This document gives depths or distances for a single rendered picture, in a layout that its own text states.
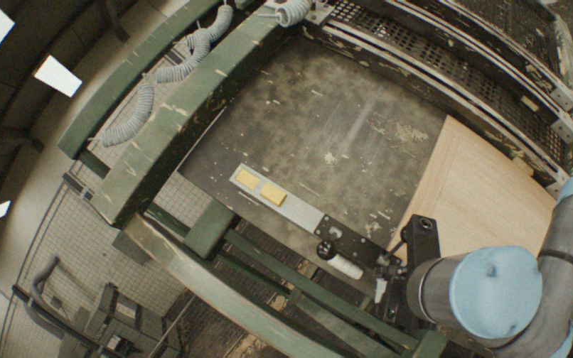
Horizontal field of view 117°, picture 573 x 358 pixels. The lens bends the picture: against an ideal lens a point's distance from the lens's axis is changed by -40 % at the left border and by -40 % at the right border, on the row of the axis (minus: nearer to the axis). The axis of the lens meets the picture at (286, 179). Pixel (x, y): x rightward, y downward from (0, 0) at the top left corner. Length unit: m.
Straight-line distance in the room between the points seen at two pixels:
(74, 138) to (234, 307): 0.83
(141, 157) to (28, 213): 5.39
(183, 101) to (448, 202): 0.70
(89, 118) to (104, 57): 4.44
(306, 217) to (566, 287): 0.51
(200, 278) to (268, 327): 0.17
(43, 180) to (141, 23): 3.36
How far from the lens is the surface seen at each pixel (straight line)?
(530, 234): 0.93
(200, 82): 0.74
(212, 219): 0.72
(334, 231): 0.59
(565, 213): 0.35
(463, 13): 1.23
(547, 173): 0.99
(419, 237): 0.41
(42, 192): 5.76
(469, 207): 0.78
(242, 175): 0.65
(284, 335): 0.61
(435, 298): 0.28
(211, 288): 0.62
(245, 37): 0.82
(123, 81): 1.15
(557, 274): 0.32
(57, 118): 5.59
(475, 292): 0.22
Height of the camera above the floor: 1.83
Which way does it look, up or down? 23 degrees down
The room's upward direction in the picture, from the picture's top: 49 degrees counter-clockwise
